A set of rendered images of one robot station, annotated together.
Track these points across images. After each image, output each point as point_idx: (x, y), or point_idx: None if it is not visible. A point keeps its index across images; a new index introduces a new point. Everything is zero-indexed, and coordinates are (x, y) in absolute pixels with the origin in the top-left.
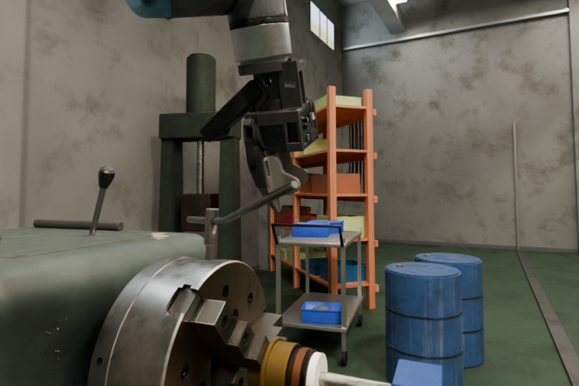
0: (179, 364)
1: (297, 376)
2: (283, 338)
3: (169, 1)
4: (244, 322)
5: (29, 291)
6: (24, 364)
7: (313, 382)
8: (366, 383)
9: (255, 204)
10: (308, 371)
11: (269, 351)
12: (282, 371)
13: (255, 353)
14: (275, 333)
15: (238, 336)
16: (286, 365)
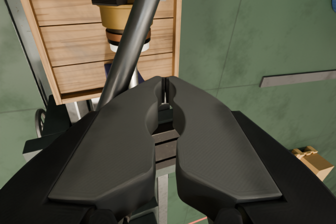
0: None
1: (109, 38)
2: None
3: None
4: None
5: None
6: None
7: (112, 50)
8: (130, 82)
9: (111, 66)
10: (115, 47)
11: (113, 8)
12: (106, 24)
13: (97, 0)
14: None
15: None
16: (110, 28)
